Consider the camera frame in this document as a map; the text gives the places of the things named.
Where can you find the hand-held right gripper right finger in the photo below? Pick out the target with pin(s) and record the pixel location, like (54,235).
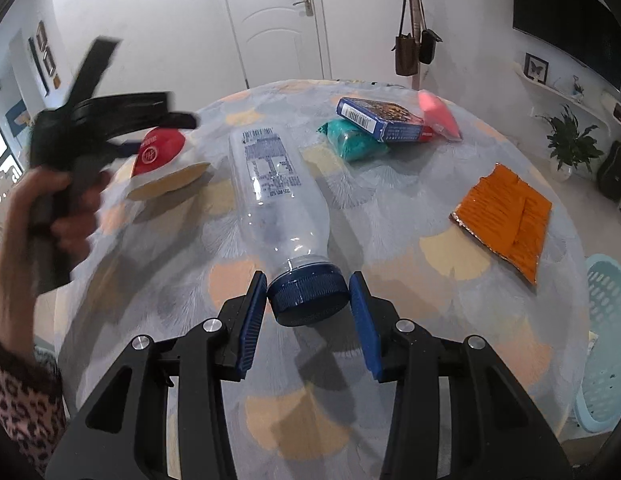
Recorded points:
(365,325)

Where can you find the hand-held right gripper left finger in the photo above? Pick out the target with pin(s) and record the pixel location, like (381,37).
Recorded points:
(253,320)

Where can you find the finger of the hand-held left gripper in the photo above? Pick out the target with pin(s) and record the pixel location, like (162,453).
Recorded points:
(93,67)
(150,107)

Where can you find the red paper cup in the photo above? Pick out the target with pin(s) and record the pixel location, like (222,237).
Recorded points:
(160,152)

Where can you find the clear plastic bottle blue cap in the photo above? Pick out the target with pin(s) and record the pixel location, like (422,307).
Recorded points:
(275,200)

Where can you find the light blue plastic basket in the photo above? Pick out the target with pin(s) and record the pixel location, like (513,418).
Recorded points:
(605,360)

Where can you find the person's left forearm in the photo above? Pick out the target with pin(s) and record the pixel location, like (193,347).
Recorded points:
(20,410)

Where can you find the person's left hand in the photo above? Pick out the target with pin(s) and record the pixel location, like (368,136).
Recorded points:
(15,260)

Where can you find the white door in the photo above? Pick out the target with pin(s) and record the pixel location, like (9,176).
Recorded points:
(275,35)

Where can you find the orange foil packet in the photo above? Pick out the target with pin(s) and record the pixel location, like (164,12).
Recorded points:
(505,220)

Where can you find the teal plastic bag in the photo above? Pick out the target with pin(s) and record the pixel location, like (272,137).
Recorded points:
(350,142)

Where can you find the blue and white carton box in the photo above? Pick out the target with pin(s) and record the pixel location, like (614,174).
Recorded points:
(390,125)

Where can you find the pink plastic pouch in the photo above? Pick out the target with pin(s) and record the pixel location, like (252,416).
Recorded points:
(438,112)

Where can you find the brown hanging bag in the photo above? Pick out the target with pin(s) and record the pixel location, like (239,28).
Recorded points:
(404,55)

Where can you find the potted green plant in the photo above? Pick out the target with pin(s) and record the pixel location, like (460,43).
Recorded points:
(570,145)

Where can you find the black hanging bag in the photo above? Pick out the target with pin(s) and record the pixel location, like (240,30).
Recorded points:
(427,47)

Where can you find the black guitar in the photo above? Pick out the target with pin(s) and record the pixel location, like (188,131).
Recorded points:
(615,172)

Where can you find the small figurine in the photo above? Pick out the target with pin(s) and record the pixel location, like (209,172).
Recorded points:
(578,87)

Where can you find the red white capsule shelf box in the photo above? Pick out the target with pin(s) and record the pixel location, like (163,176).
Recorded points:
(618,110)

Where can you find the wooden wall picture frame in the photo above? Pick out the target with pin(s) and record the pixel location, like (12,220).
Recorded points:
(49,60)

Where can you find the dark wall picture frame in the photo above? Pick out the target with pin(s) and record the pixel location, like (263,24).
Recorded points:
(39,67)

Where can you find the low white wall shelf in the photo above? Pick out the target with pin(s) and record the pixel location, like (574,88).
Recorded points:
(560,91)

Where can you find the butterfly picture frame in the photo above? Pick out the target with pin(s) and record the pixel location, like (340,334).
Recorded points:
(535,67)

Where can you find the wall television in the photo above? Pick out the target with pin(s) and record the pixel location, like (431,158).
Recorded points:
(565,10)

